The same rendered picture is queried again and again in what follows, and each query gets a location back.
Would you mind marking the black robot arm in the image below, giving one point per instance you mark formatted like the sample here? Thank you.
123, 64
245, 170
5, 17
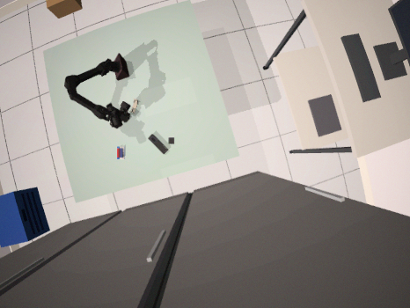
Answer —
71, 83

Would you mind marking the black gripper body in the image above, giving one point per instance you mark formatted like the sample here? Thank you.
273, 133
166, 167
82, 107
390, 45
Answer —
124, 107

